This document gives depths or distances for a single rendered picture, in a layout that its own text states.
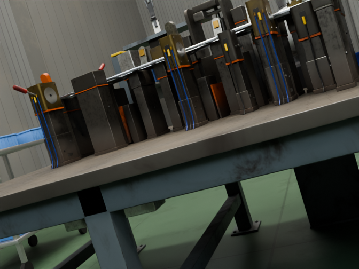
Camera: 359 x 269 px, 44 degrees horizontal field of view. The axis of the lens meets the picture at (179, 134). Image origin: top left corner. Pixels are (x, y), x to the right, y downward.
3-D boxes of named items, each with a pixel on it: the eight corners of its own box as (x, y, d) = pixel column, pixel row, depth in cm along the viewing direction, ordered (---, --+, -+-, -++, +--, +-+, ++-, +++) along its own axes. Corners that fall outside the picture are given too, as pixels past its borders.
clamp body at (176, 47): (181, 133, 160) (152, 40, 158) (194, 127, 170) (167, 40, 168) (197, 128, 156) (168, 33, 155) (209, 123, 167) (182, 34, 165)
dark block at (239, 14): (258, 104, 189) (229, 9, 187) (262, 102, 196) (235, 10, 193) (269, 101, 187) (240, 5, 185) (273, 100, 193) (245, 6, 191)
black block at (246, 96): (237, 117, 151) (212, 33, 149) (246, 113, 160) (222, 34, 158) (252, 113, 148) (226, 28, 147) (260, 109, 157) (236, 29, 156)
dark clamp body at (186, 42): (201, 122, 200) (175, 40, 198) (210, 118, 210) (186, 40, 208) (215, 118, 196) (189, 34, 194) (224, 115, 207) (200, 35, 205)
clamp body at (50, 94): (46, 171, 188) (19, 89, 186) (68, 164, 201) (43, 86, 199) (61, 167, 184) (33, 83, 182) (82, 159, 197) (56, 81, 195)
